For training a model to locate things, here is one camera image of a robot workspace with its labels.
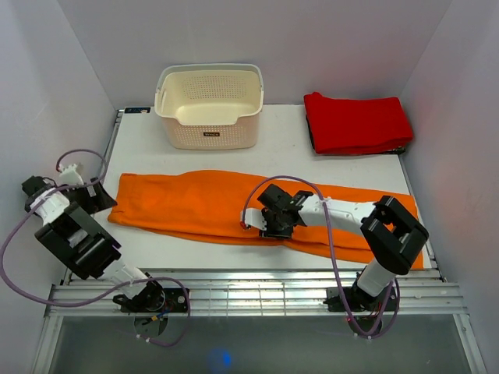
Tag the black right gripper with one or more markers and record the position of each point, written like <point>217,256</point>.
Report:
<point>270,232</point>

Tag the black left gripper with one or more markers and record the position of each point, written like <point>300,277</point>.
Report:
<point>100,201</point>

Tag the orange trousers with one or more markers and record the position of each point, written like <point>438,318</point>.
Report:
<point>203,206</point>

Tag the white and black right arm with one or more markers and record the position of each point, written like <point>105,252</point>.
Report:
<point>390,227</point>

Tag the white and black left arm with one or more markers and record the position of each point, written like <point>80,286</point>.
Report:
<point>70,233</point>

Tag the folded red trousers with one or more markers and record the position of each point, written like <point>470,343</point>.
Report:
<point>348,127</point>

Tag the small black label device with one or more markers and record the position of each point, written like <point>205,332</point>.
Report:
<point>137,110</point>

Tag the cream perforated plastic basket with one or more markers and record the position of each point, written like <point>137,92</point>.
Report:
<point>213,106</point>

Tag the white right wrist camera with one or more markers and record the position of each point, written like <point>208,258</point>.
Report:
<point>253,218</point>

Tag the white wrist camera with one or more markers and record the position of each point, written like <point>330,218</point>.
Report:
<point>253,218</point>
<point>71,175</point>

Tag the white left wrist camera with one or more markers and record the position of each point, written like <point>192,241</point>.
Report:
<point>71,175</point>

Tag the aluminium rail frame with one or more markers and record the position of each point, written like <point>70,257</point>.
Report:
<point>256,309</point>

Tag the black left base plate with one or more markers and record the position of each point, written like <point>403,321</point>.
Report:
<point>177,300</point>

